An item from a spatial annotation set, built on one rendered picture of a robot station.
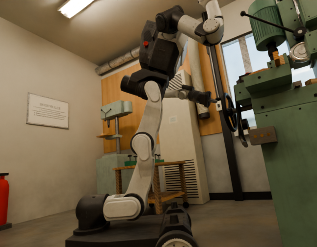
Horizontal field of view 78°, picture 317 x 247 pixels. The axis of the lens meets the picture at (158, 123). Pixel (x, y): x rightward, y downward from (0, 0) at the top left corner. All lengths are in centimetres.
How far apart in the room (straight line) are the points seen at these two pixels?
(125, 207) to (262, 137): 80
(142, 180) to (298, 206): 78
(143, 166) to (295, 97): 87
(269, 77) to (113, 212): 106
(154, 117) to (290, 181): 78
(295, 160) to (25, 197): 292
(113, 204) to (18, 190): 209
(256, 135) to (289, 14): 82
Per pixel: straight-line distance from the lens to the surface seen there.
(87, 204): 124
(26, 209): 317
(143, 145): 111
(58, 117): 346
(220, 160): 276
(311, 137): 119
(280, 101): 122
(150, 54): 130
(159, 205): 192
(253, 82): 114
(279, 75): 114
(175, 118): 271
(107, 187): 296
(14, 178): 309
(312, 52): 132
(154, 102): 118
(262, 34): 153
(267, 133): 111
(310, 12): 143
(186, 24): 116
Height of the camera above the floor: 47
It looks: 13 degrees up
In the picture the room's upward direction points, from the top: 6 degrees counter-clockwise
